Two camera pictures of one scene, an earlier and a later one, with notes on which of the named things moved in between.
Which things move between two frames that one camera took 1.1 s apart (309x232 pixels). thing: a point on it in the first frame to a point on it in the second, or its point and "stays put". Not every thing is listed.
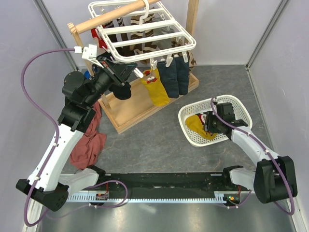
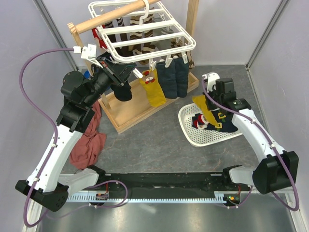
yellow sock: [194, 122] to [201, 100]
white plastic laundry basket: [240, 108] stays put
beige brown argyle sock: [183, 41] stays put
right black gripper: [210, 115] to [210, 106]
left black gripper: [124, 70] stays put
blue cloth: [87, 74] stays put
